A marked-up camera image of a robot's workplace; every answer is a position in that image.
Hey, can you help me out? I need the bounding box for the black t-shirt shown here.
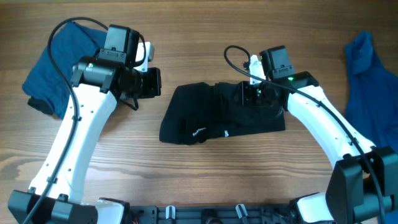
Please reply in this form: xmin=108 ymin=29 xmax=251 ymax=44
xmin=159 ymin=82 xmax=285 ymax=145

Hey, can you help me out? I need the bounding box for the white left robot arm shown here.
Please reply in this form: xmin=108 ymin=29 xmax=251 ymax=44
xmin=8 ymin=25 xmax=161 ymax=223

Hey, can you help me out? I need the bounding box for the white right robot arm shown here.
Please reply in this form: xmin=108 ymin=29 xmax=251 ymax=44
xmin=239 ymin=46 xmax=397 ymax=223

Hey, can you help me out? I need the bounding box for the folded navy blue shirt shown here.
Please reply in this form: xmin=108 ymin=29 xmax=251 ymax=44
xmin=22 ymin=21 xmax=109 ymax=121

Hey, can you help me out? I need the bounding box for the blue polo shirt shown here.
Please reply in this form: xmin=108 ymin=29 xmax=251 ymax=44
xmin=343 ymin=30 xmax=398 ymax=224

